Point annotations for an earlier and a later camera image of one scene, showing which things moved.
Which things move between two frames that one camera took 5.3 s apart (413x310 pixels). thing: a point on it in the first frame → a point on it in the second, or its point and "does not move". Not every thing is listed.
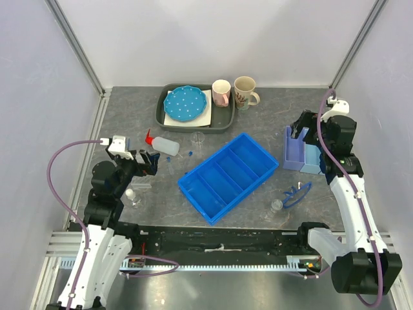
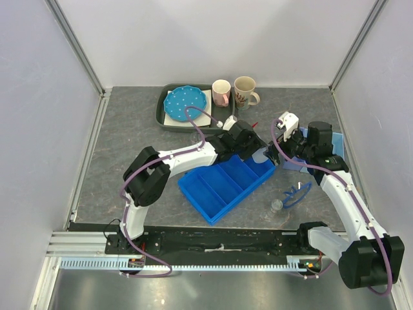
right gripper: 310,120 → 283,144
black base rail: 151,240 does not move
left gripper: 141,169 → 253,142
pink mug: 221,89 does not move
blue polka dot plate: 185,103 does not move
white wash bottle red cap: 162,144 → 259,155
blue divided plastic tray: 223,180 does not move
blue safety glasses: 295,196 does not move
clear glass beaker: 197,139 does not move
